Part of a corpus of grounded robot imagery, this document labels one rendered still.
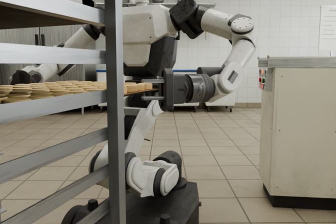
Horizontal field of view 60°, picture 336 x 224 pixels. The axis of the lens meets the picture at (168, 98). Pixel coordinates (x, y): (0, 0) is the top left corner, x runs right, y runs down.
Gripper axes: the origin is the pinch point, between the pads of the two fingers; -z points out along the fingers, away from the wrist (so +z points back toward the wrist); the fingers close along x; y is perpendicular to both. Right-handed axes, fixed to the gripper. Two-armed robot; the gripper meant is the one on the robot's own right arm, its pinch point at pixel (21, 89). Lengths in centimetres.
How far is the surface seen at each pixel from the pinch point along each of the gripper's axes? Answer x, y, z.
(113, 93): 1.6, 21.8, -40.0
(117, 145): -10.6, 22.5, -40.5
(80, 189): -18, 13, -46
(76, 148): -8.8, 12.7, -46.3
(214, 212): -76, 96, 31
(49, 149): -7, 8, -51
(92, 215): -25, 16, -43
